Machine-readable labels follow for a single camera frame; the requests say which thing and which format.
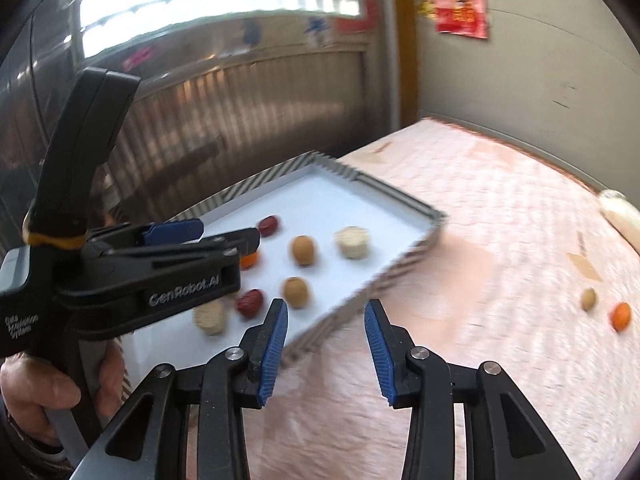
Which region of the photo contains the red paper strip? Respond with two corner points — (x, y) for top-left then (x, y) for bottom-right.
(337, 0), (378, 33)

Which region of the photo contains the brown ribbed metal panel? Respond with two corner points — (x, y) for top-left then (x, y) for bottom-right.
(100, 50), (386, 226)

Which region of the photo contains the person's left hand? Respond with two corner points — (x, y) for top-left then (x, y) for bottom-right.
(0, 345), (127, 446)

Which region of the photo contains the beige cut corn piece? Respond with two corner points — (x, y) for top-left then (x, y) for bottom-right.
(334, 226), (371, 260)
(193, 300), (227, 336)

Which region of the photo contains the blue white paper sticker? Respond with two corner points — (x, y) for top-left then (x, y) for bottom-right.
(302, 15), (333, 47)

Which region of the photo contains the striped cardboard tray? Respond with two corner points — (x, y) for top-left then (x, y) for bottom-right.
(117, 150), (447, 378)

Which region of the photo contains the wooden door frame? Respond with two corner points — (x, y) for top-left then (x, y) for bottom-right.
(372, 0), (426, 128)

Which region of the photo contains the pink quilted bedspread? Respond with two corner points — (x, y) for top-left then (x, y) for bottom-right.
(117, 117), (640, 480)

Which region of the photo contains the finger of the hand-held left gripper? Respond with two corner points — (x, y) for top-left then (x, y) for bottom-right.
(80, 227), (262, 273)
(90, 217), (206, 247)

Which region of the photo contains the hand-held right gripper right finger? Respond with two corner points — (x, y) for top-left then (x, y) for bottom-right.
(363, 299), (583, 480)

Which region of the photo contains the plastic wrapped white radish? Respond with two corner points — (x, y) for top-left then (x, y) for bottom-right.
(598, 190), (640, 253)

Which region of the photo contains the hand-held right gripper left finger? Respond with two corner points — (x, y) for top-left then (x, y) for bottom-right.
(70, 298), (290, 480)

